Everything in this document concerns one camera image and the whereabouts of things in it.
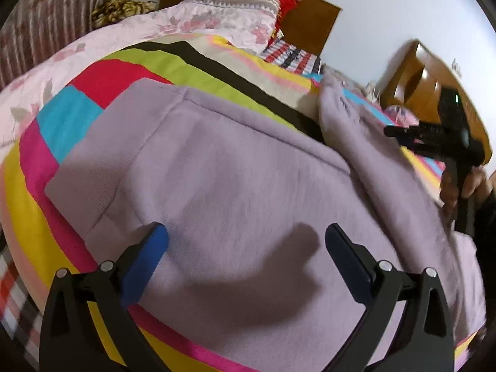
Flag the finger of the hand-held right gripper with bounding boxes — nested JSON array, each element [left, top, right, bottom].
[[383, 122, 446, 156]]

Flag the wooden headboard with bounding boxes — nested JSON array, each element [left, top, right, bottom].
[[160, 0, 342, 57]]

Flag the pink floral quilt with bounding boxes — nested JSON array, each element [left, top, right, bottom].
[[0, 15, 187, 148]]

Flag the person's right hand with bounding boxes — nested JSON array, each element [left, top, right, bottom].
[[440, 165, 496, 223]]

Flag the striped floral curtain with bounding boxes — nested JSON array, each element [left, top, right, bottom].
[[0, 0, 125, 90]]

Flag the lavender pants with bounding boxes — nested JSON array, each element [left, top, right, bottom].
[[44, 73, 488, 372]]

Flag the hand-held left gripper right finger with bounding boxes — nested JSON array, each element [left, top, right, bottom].
[[325, 223, 455, 372]]

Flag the plaid bed sheet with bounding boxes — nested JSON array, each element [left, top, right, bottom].
[[0, 39, 324, 361]]

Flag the red cushion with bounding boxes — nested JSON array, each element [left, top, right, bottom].
[[232, 0, 301, 39]]

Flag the wooden cabinet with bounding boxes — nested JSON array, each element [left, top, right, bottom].
[[380, 39, 493, 156]]

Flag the floral pillow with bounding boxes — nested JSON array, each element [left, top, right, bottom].
[[157, 0, 281, 55]]

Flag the tiger print cloth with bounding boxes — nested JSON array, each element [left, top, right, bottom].
[[91, 0, 157, 29]]

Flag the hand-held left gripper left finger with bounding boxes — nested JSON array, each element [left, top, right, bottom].
[[39, 222, 171, 372]]

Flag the colourful striped blanket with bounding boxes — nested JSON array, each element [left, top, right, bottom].
[[0, 35, 475, 372]]

